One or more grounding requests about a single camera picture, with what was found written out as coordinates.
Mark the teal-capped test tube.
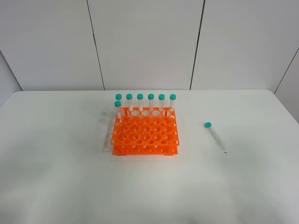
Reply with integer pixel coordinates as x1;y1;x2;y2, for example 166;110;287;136
204;122;227;153

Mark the orange test tube rack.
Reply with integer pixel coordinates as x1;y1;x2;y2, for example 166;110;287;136
111;107;179;156

